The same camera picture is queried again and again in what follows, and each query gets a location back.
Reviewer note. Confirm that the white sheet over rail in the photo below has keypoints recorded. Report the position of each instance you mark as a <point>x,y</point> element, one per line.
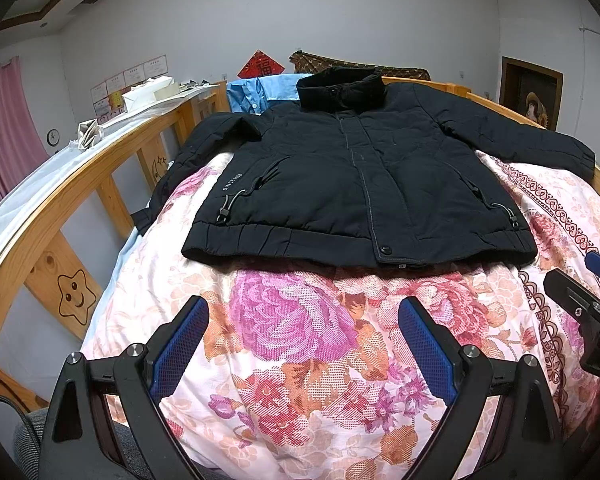
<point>20,203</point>

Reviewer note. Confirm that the white box on rail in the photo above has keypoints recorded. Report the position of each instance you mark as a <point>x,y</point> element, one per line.
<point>149,92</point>

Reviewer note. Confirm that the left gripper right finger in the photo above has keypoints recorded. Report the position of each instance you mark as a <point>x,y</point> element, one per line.
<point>524,440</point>

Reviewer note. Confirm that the floral pink quilt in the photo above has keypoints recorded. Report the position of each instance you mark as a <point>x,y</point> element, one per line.
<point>304,374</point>

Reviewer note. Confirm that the red fu diamond poster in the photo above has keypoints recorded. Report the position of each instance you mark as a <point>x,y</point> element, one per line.
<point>260,65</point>

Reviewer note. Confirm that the pink curtain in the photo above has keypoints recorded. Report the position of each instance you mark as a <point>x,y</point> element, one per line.
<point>21,149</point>

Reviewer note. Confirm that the wooden bed frame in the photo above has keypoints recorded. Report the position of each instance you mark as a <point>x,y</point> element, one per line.
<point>67,251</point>

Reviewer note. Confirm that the round wall clock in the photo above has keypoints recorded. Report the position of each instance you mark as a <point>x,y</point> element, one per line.
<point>52,137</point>

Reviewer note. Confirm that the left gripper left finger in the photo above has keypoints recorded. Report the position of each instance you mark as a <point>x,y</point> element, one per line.
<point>79,440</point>

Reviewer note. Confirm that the light blue shirt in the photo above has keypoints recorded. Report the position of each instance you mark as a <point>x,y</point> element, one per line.
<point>256,95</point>

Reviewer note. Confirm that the black padded winter jacket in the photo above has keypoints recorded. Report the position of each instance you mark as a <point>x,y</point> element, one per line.
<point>357,172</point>

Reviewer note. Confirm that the dark framed portrait picture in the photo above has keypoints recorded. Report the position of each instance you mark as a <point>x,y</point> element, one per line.
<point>534,91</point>

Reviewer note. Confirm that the paper certificates on wall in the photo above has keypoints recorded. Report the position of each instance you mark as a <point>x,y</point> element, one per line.
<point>107,97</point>

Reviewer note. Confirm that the brown patterned hanging cloth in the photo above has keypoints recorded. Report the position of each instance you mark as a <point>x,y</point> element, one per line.
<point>310,63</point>

